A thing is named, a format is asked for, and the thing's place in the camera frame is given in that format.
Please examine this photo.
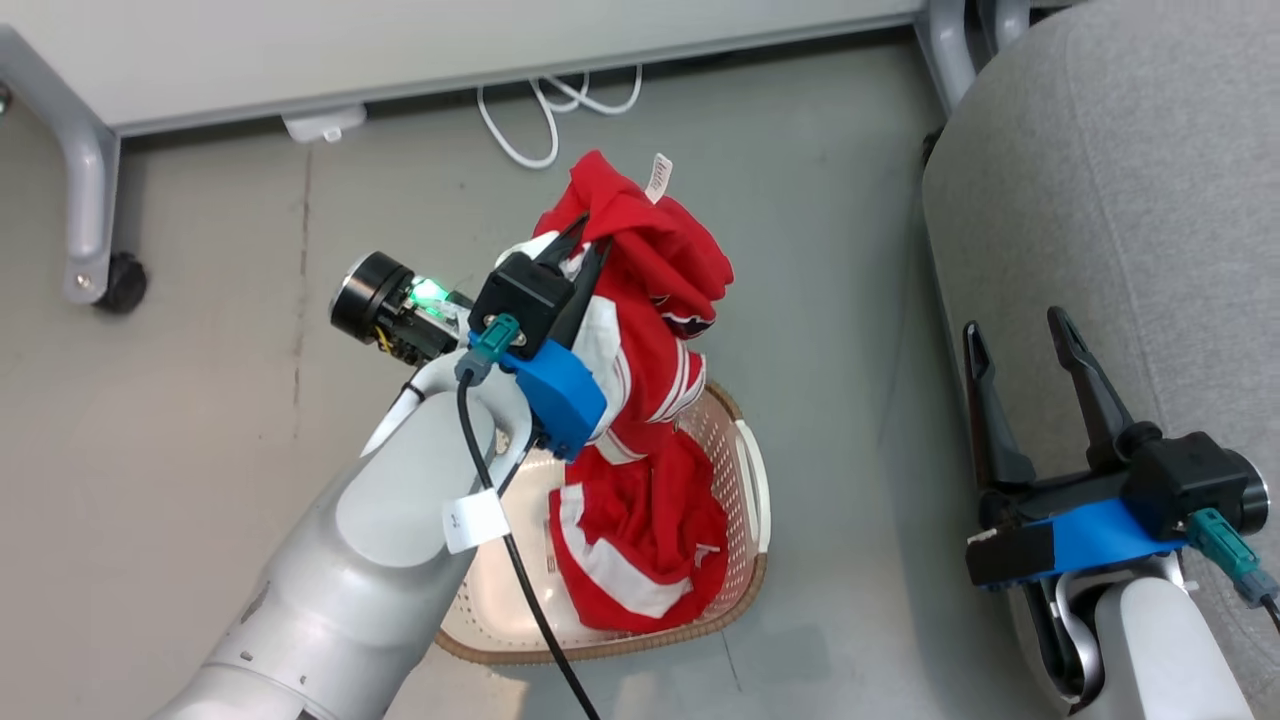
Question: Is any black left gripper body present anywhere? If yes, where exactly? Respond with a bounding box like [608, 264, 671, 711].
[330, 250, 475, 367]

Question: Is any white cable label tag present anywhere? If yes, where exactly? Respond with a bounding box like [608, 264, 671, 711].
[441, 487, 512, 555]

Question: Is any black cable with teal plug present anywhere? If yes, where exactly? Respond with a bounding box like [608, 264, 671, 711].
[1185, 507, 1280, 633]
[454, 312, 603, 720]

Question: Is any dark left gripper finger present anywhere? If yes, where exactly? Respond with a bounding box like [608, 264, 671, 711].
[536, 212, 591, 271]
[546, 236, 614, 351]

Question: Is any white power adapter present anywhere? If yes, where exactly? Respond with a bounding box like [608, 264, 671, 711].
[281, 104, 368, 145]

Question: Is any white table with castors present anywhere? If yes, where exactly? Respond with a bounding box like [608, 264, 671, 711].
[0, 0, 933, 138]

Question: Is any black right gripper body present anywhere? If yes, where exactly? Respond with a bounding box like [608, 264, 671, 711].
[964, 470, 1138, 593]

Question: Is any grey fabric sofa seat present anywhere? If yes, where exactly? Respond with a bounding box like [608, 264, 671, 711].
[920, 0, 1280, 720]

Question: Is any blue right camera mount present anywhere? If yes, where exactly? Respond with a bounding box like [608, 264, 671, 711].
[1040, 497, 1191, 581]

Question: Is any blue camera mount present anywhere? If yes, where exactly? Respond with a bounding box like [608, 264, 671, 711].
[498, 338, 609, 462]
[1040, 497, 1191, 581]

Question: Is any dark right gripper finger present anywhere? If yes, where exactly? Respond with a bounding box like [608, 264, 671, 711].
[1046, 306, 1163, 473]
[963, 320, 1038, 494]

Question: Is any red and white garment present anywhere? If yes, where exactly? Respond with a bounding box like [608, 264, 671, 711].
[495, 150, 737, 634]

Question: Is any cream basket with woven rim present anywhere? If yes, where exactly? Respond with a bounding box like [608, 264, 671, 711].
[434, 380, 772, 667]

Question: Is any white looped cable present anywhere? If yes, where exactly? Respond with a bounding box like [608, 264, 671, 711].
[476, 64, 645, 170]

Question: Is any black caster wheel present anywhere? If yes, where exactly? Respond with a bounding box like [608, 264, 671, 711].
[94, 251, 150, 315]

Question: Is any blue left camera mount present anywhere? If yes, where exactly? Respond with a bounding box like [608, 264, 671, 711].
[498, 338, 609, 462]

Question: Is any grey metal partition leg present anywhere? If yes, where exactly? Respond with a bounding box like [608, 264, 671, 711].
[0, 24, 122, 306]
[914, 0, 1033, 113]

